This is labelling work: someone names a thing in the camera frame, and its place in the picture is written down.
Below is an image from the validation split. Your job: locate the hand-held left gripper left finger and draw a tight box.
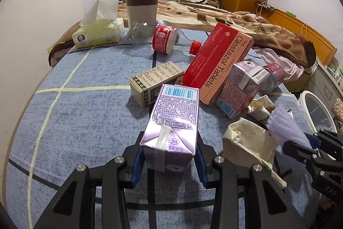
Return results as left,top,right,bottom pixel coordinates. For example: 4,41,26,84
33,131,146,229

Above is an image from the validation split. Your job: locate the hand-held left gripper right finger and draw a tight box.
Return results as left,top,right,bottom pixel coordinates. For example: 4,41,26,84
195,132,308,229

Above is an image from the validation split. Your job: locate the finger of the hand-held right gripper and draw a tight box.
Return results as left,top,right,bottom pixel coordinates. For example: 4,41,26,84
282,140,329,174
304,128,343,158

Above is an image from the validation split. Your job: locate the clear plastic wrapper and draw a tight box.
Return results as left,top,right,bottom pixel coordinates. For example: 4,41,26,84
267,106,312,149

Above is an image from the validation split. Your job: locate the white round trash bin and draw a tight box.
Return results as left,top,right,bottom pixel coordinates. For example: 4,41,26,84
298,91,338,136

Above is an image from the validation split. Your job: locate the purple milk carton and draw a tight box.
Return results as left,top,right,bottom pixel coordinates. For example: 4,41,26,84
140,84,201,173

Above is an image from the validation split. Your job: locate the pink patterned milk carton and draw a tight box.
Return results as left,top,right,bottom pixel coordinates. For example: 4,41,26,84
217,59,269,119

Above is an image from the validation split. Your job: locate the clear plastic bottle red cap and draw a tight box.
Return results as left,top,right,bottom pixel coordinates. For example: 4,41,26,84
127,20,202,56

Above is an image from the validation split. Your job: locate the floral cloth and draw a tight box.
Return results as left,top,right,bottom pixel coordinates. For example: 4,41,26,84
332,99,343,125

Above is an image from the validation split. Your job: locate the large crumpled paper bag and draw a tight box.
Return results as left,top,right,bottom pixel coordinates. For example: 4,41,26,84
222,118,287,189

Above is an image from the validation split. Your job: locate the small crumpled paper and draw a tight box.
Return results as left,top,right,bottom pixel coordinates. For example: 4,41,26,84
247,95,277,127

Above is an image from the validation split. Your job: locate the grey drawer dresser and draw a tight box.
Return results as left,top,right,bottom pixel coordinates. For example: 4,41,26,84
308,60,343,125

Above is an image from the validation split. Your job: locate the blue patterned mat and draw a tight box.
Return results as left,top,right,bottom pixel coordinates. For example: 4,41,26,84
5,28,323,229

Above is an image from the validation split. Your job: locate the cluster of medicine boxes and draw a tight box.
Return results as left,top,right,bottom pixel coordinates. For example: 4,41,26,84
325,59,343,86

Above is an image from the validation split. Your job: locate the pink drink can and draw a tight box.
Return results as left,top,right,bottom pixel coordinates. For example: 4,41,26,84
259,63,285,94

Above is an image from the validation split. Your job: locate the pale pink bed sheet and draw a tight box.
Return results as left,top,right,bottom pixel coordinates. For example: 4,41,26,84
252,47,306,84

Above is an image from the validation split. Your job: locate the beige and green small box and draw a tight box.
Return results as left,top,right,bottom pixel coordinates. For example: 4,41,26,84
129,62,185,107

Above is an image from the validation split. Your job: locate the red medicine box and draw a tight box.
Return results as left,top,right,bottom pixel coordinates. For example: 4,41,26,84
182,22,254,105

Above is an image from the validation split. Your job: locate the wooden bed headboard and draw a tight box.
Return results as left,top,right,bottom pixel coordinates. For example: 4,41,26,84
257,7,337,66

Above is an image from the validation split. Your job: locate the brown paw print blanket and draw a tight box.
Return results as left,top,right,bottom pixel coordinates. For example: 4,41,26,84
48,0,317,68

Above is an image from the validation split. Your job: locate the yellow tissue pack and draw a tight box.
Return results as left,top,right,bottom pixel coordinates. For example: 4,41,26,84
72,0,125,49

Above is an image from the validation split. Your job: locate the power strip with chargers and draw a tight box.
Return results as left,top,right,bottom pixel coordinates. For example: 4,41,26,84
254,0,274,13

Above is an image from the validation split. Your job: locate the white and brown thermos cup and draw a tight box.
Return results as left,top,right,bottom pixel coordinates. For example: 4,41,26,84
126,0,159,31

